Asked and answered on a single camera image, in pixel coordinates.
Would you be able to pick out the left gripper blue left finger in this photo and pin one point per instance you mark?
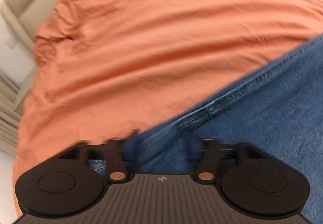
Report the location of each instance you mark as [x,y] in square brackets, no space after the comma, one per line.
[131,147]

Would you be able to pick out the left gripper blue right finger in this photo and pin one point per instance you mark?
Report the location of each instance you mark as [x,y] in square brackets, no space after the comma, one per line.
[193,145]

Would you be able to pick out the blue denim jeans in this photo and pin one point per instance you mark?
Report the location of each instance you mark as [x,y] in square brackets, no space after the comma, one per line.
[277,108]

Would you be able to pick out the orange duvet cover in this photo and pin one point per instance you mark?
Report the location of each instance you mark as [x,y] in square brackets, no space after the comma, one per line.
[108,67]

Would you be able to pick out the beige pleated curtain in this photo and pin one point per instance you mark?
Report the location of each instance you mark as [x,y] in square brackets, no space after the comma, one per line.
[11,111]

